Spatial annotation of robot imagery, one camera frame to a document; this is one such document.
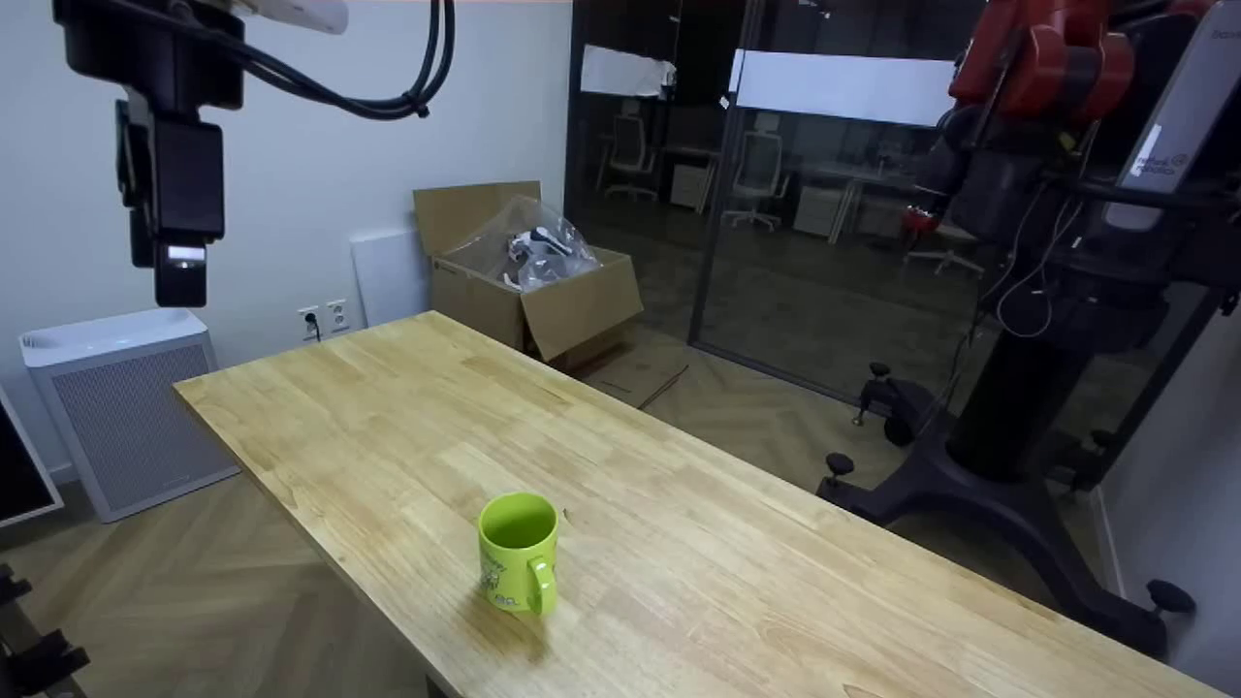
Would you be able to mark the white air purifier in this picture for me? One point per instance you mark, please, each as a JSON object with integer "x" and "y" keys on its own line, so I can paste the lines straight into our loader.
{"x": 109, "y": 393}

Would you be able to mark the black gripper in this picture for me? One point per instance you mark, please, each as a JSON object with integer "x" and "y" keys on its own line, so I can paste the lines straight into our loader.
{"x": 173, "y": 183}

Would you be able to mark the green ceramic mug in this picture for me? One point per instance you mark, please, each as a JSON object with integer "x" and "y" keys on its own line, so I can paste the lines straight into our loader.
{"x": 519, "y": 539}

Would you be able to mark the white panel against wall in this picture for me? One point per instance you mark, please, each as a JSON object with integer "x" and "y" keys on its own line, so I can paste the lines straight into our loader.
{"x": 391, "y": 272}

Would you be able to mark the black wheeled robot pedestal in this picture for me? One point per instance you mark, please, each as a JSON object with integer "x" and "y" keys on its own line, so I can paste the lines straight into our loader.
{"x": 986, "y": 462}

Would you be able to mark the black tripod piece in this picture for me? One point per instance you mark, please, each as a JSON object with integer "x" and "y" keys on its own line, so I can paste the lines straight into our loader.
{"x": 32, "y": 661}

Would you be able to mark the red and black robot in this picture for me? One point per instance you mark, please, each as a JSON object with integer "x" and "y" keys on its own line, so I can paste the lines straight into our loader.
{"x": 1093, "y": 143}

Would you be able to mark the black monitor edge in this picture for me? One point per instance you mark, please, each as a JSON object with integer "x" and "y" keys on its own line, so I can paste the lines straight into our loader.
{"x": 26, "y": 488}

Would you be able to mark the white wall outlet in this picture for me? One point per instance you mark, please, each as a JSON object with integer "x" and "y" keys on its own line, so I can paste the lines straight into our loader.
{"x": 326, "y": 318}

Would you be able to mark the clear plastic bag in box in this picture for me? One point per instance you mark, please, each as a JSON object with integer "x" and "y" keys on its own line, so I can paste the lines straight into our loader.
{"x": 538, "y": 247}

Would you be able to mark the open cardboard box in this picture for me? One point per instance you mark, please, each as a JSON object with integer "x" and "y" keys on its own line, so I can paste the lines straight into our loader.
{"x": 566, "y": 323}

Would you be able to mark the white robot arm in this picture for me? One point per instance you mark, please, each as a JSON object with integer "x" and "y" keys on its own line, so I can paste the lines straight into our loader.
{"x": 170, "y": 60}

